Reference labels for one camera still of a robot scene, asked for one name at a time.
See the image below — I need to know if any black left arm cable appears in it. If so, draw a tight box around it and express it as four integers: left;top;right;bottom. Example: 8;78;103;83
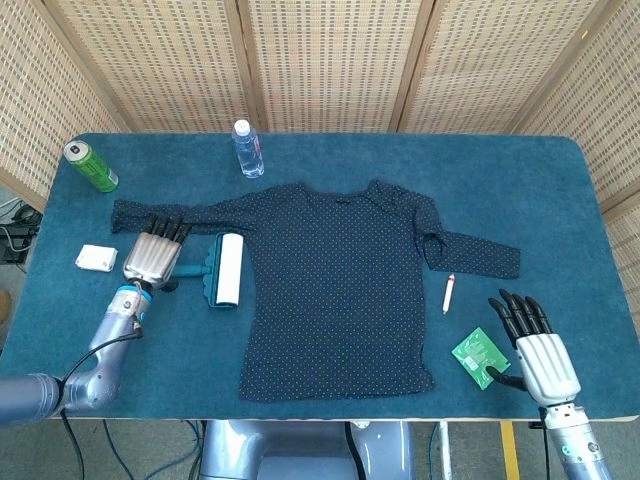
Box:
59;282;146;480

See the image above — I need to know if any navy polka dot shirt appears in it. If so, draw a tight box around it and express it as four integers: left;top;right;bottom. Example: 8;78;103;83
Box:
110;180;522;404

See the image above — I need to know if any white table leg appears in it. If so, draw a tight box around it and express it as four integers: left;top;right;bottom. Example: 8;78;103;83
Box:
438;421;454;480

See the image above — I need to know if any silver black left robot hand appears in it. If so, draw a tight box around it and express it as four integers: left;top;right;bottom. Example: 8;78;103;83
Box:
122;214;194;294

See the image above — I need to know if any green foil packet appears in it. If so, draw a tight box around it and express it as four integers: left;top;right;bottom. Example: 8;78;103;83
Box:
450;326;512;390

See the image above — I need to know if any clear plastic water bottle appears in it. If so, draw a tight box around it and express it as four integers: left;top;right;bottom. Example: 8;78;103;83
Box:
231;119;266;179

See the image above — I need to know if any black floor cables bundle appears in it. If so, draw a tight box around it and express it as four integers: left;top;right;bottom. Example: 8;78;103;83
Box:
0;199;44;266

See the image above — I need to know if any white red-tipped pen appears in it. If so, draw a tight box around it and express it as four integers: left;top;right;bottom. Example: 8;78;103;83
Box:
441;272;457;316

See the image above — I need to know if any green drink can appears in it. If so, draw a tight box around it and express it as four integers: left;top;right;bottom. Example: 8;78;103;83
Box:
64;139;120;194

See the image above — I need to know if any teal carpet table cover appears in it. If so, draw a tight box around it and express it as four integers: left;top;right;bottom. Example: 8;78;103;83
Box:
0;131;640;421

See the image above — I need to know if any teal lint roller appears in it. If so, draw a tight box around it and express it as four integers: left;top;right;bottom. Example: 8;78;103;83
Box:
172;232;245;309

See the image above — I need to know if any blue floor cable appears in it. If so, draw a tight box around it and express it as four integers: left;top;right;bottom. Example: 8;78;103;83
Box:
102;419;206;480

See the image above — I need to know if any silver blue robot torso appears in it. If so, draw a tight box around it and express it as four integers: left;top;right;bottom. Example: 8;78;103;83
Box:
199;419;416;480

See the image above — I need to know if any woven wooden folding screen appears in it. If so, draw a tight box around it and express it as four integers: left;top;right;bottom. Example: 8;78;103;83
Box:
0;0;640;326

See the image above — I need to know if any small white tissue pack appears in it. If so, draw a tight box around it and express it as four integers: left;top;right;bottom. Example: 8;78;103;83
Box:
75;243;119;273

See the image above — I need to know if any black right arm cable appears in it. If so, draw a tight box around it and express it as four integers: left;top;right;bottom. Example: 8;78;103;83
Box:
538;407;552;480

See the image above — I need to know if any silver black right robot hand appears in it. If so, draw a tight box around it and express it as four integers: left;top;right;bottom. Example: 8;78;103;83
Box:
488;288;583;405

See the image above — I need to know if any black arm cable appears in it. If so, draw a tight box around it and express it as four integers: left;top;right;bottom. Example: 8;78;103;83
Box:
59;282;146;480
538;407;552;480

